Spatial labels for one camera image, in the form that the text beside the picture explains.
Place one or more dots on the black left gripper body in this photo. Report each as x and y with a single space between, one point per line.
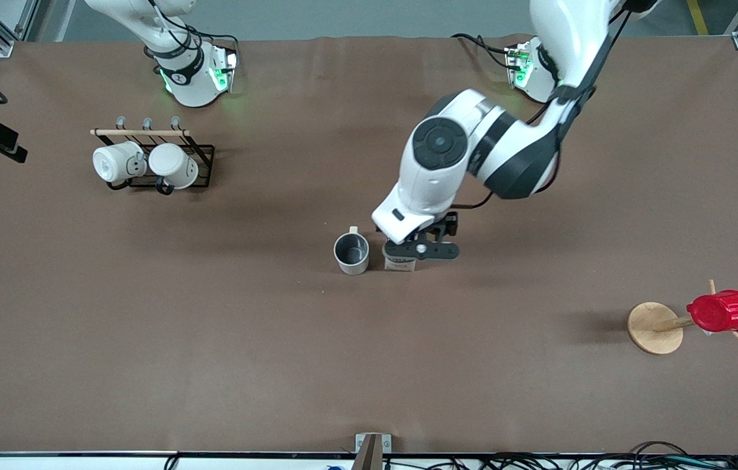
445 226

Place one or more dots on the blue white milk carton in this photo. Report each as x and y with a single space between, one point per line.
401 265

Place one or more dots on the grey mug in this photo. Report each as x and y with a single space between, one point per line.
350 261

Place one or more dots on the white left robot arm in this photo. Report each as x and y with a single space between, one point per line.
437 163

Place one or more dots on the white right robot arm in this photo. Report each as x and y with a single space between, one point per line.
192 81

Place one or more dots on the red plastic cup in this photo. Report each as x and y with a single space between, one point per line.
724 311

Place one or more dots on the white mug with dark print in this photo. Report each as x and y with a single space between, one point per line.
114 163

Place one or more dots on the brown table cover sheet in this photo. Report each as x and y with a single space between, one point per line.
368 359

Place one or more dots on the plain white mug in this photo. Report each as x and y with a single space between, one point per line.
174 164

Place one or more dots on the wooden mug tree stand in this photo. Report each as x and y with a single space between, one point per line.
654 328

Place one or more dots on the grey metal bracket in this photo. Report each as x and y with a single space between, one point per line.
387 442

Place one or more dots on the brown camera post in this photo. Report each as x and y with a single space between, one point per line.
368 454

